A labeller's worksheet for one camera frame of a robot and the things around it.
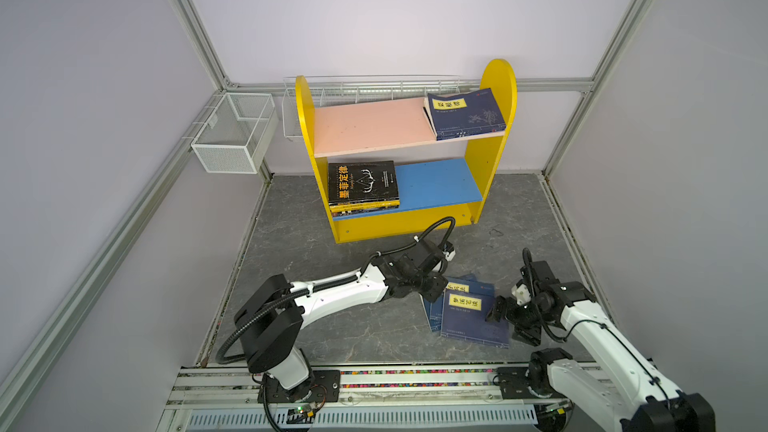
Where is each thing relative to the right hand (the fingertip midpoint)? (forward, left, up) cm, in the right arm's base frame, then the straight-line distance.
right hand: (501, 328), depth 79 cm
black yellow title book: (+37, +42, +19) cm, 59 cm away
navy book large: (+4, +9, -1) cm, 10 cm away
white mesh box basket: (+59, +82, +20) cm, 103 cm away
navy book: (+14, +8, -2) cm, 16 cm away
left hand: (+9, +16, +7) cm, 20 cm away
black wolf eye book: (+30, +44, +13) cm, 54 cm away
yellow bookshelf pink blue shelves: (+42, +15, +14) cm, 47 cm away
